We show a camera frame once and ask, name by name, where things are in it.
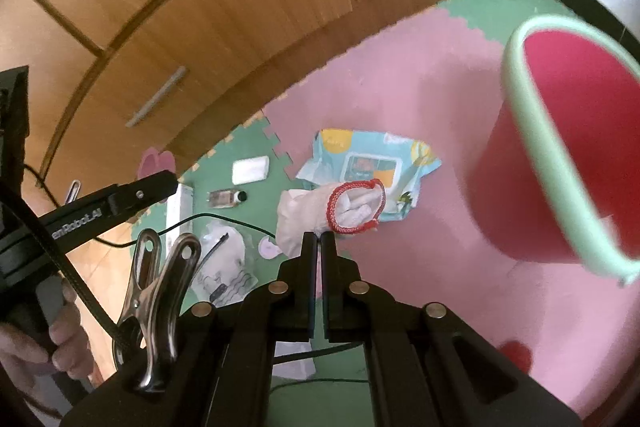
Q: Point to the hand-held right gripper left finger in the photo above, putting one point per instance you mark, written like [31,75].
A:
[310,287]

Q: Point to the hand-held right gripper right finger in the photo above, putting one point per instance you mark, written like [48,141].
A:
[329,287]

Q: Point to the clear plastic zip bag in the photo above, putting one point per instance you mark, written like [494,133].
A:
[225,267]

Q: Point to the pink heart-shaped piece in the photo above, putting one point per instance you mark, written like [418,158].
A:
[156,164]

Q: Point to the metal spring clip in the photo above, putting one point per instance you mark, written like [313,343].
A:
[73,192]
[155,322]

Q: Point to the wooden cabinet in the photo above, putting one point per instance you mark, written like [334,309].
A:
[225,7]

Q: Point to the colourful wet wipes pack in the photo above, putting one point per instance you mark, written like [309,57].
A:
[370,157]

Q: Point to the person's left hand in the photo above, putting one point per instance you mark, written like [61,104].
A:
[75,337]

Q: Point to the white rectangular block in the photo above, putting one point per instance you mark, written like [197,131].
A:
[250,170]

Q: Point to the small purple round piece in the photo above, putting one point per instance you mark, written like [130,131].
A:
[270,249]

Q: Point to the red bucket green rim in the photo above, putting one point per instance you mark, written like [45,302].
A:
[565,132]

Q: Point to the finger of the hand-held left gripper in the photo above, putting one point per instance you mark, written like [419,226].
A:
[145,192]

